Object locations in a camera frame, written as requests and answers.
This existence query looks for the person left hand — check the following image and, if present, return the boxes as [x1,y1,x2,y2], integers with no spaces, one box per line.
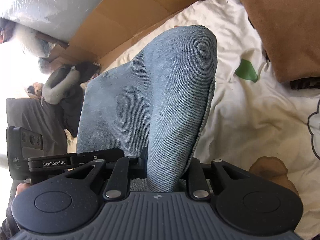
[15,183,31,196]

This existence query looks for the small plush toy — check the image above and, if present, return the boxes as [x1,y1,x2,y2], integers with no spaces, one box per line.
[27,82,43,99]

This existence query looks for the person black clothing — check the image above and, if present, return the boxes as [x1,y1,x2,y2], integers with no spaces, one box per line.
[0,196,20,240]

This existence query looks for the brown cardboard sheet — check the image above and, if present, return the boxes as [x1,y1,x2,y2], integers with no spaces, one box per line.
[50,0,202,69]

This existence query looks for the grey neck pillow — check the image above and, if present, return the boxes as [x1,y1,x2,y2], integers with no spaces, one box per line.
[42,66,80,105]

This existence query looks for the white quilt bundle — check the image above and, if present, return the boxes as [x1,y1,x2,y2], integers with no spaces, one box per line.
[13,24,57,74]

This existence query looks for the cream cartoon bear bedsheet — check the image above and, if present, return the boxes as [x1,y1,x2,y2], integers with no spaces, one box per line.
[104,0,319,239]

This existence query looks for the black garment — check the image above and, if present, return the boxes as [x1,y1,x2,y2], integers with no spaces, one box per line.
[59,62,100,138]

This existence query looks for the dark grey pillow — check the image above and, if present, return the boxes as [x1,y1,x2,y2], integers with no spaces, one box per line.
[7,98,67,155]

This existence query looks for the folded brown garment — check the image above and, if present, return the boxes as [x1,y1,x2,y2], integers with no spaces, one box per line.
[240,0,319,82]

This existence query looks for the light blue denim pants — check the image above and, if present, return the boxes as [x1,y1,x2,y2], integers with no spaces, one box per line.
[76,25,217,192]

